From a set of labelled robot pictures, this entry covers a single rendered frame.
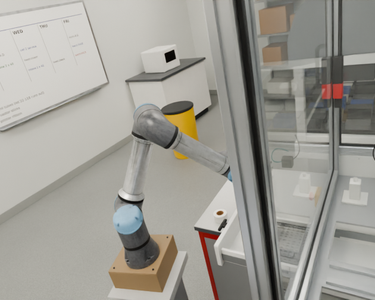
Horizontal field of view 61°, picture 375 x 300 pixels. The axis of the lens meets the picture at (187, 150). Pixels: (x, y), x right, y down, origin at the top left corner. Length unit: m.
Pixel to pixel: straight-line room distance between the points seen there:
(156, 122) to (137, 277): 0.64
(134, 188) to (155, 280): 0.38
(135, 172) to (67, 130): 3.06
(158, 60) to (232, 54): 4.34
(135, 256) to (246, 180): 0.93
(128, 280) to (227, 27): 1.20
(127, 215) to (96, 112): 3.38
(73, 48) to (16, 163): 1.57
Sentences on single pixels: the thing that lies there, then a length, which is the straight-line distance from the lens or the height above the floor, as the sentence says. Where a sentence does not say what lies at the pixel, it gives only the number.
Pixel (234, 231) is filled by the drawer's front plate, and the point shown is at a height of 0.87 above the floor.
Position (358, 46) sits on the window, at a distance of 0.41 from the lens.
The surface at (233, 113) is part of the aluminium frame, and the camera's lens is 0.46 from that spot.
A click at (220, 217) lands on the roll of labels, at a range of 1.63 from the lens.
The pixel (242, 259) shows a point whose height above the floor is 0.87.
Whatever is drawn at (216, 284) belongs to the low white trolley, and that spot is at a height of 0.33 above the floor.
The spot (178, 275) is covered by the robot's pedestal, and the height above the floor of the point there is 0.76.
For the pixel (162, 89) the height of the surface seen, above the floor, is 0.74.
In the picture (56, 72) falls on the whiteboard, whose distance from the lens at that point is 4.25.
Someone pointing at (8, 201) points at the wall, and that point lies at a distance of 4.13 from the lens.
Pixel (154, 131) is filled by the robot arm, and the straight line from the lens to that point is 1.15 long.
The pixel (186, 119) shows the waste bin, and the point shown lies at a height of 0.52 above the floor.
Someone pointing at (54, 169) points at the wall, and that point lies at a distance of 4.31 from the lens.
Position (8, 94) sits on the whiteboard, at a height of 1.27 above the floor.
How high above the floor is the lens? 1.81
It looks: 25 degrees down
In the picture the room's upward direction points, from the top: 13 degrees counter-clockwise
